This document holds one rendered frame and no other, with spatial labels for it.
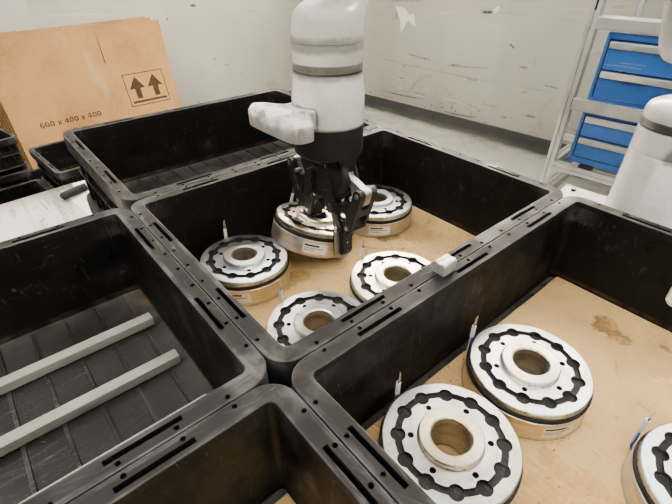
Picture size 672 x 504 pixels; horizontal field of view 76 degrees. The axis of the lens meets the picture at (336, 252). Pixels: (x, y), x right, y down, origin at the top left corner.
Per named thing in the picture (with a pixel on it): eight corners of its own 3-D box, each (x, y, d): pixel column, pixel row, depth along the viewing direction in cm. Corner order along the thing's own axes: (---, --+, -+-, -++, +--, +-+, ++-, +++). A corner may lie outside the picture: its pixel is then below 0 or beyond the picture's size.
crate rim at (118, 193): (278, 99, 88) (277, 87, 87) (382, 140, 70) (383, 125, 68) (64, 146, 67) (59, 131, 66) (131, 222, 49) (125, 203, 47)
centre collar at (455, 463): (445, 400, 35) (446, 395, 34) (498, 445, 32) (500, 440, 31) (402, 435, 32) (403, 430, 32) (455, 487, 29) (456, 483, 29)
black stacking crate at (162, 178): (281, 145, 94) (277, 90, 87) (377, 193, 75) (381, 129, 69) (86, 200, 73) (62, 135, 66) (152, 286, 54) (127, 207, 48)
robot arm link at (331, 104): (244, 125, 45) (237, 60, 41) (328, 106, 51) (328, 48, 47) (295, 149, 39) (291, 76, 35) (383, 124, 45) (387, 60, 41)
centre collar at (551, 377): (514, 336, 40) (515, 331, 40) (568, 364, 38) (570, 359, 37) (489, 366, 37) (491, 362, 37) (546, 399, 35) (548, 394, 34)
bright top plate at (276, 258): (263, 230, 57) (263, 226, 57) (303, 268, 50) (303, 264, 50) (188, 253, 52) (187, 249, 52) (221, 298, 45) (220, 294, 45)
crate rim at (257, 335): (382, 140, 70) (383, 125, 68) (564, 210, 51) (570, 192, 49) (131, 222, 49) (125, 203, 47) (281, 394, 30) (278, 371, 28)
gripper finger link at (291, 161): (307, 151, 53) (321, 198, 54) (300, 154, 55) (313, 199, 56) (289, 157, 52) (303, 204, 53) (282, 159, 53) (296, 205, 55)
